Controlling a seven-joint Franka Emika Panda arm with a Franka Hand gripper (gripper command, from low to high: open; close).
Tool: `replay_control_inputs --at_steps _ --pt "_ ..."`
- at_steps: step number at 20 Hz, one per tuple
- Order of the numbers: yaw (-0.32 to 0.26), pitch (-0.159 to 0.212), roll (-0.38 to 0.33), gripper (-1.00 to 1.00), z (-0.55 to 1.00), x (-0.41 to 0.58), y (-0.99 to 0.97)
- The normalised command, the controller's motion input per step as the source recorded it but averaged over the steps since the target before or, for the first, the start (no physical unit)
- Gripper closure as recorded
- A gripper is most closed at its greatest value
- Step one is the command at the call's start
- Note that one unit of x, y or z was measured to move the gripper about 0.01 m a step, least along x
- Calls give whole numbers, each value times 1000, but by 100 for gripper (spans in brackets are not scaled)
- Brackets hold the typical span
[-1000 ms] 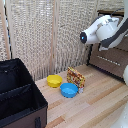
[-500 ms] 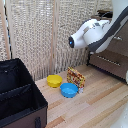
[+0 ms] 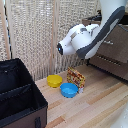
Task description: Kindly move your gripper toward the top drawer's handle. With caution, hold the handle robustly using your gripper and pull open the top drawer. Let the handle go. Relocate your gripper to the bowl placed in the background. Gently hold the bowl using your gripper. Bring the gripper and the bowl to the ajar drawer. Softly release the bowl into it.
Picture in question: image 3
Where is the blue plastic bowl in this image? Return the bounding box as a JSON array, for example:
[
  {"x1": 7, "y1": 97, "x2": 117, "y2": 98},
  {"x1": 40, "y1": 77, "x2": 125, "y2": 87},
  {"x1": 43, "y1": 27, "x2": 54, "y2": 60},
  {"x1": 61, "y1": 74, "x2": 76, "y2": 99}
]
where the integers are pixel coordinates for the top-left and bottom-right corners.
[{"x1": 59, "y1": 82, "x2": 79, "y2": 99}]

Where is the yellow plastic bowl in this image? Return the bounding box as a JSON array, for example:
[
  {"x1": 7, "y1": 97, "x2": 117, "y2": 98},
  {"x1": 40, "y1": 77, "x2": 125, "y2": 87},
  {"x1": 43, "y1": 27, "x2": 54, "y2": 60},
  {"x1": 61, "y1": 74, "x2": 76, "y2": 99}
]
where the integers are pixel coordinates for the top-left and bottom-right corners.
[{"x1": 46, "y1": 74, "x2": 64, "y2": 89}]

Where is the small white cup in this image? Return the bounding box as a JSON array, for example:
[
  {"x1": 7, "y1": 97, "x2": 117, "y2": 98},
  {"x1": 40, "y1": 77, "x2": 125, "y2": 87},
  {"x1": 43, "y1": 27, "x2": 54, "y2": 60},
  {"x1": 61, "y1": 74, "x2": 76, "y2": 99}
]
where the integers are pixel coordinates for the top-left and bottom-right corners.
[{"x1": 77, "y1": 86, "x2": 85, "y2": 95}]

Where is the brown drawer with long handle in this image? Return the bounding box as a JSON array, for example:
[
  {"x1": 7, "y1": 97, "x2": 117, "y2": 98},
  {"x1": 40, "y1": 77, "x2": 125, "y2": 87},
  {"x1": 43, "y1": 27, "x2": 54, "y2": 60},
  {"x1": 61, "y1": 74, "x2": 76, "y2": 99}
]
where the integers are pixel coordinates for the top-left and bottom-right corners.
[{"x1": 81, "y1": 17, "x2": 128, "y2": 65}]

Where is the dark drawer cabinet frame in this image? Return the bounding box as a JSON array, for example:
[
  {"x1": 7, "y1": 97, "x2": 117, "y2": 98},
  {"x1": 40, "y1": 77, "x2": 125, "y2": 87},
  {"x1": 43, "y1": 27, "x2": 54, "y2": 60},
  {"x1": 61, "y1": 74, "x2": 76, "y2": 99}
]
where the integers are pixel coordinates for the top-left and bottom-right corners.
[{"x1": 81, "y1": 13, "x2": 128, "y2": 83}]

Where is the colourful printed food box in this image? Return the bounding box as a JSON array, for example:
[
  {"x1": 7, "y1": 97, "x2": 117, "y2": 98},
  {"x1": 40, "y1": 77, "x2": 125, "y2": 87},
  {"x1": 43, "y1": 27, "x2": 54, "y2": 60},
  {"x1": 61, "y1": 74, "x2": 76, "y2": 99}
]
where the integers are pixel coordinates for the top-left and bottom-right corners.
[{"x1": 66, "y1": 66, "x2": 86, "y2": 90}]

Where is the black fabric storage box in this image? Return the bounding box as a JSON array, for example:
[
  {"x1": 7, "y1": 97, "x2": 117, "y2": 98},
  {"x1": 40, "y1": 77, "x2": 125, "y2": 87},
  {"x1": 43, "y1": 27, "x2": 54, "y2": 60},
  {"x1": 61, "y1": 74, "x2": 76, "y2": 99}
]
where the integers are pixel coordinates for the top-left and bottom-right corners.
[{"x1": 0, "y1": 58, "x2": 50, "y2": 128}]

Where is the brown drawer with short handle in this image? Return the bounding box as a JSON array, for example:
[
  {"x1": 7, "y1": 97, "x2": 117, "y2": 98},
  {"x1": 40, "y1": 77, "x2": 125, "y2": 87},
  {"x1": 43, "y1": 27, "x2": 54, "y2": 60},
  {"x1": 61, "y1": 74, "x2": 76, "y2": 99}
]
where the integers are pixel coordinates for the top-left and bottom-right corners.
[{"x1": 88, "y1": 54, "x2": 128, "y2": 82}]

